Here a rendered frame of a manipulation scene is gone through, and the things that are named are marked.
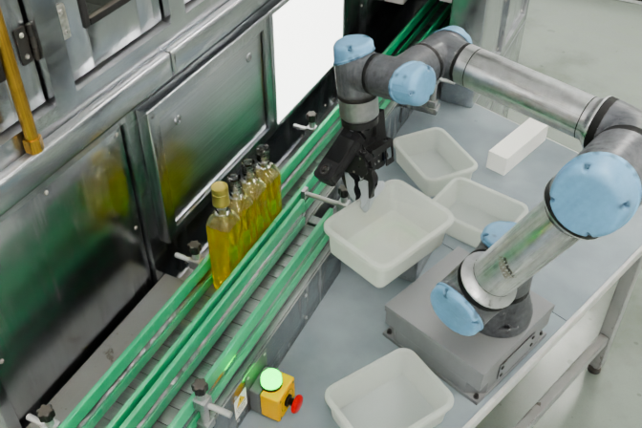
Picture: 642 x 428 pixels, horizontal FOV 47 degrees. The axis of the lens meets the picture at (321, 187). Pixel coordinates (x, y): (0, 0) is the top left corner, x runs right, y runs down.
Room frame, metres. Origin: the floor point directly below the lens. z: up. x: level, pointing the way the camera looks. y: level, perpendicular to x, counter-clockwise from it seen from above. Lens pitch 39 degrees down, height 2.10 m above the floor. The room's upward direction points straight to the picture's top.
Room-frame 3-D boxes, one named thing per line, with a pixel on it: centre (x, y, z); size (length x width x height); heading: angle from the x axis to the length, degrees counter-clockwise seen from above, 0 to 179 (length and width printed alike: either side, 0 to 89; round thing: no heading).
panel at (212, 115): (1.57, 0.14, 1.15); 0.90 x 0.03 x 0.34; 154
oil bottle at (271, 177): (1.30, 0.13, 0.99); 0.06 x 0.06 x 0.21; 64
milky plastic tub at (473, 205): (1.47, -0.41, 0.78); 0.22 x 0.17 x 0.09; 52
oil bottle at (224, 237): (1.14, 0.20, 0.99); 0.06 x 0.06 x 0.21; 63
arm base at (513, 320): (1.09, -0.38, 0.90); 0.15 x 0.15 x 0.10
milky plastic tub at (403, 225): (1.09, -0.13, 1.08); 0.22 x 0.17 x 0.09; 133
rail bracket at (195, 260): (1.14, 0.29, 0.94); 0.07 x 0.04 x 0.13; 64
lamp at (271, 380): (0.92, 0.10, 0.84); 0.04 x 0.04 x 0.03
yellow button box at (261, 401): (0.92, 0.10, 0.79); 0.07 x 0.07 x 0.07; 64
